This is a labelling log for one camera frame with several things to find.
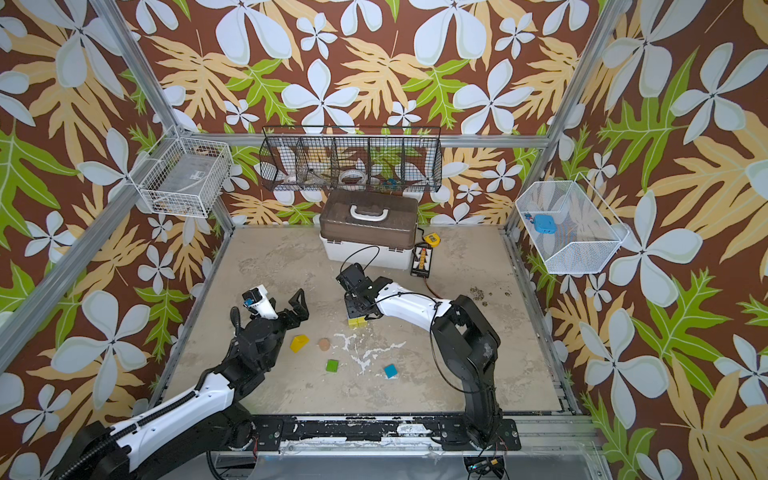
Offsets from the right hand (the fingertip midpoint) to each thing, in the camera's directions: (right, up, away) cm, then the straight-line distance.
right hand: (355, 304), depth 92 cm
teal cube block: (+11, -18, -7) cm, 22 cm away
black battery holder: (+23, +14, +16) cm, 32 cm away
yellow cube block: (+2, -6, +1) cm, 6 cm away
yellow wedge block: (-17, -11, -3) cm, 20 cm away
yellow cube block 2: (0, -6, 0) cm, 6 cm away
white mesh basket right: (+63, +22, -13) cm, 68 cm away
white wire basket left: (-49, +38, -6) cm, 62 cm away
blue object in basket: (+56, +25, -6) cm, 62 cm away
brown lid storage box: (+5, +24, -1) cm, 24 cm away
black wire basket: (-2, +48, +7) cm, 48 cm away
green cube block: (-6, -17, -5) cm, 19 cm away
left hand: (-17, +5, -12) cm, 21 cm away
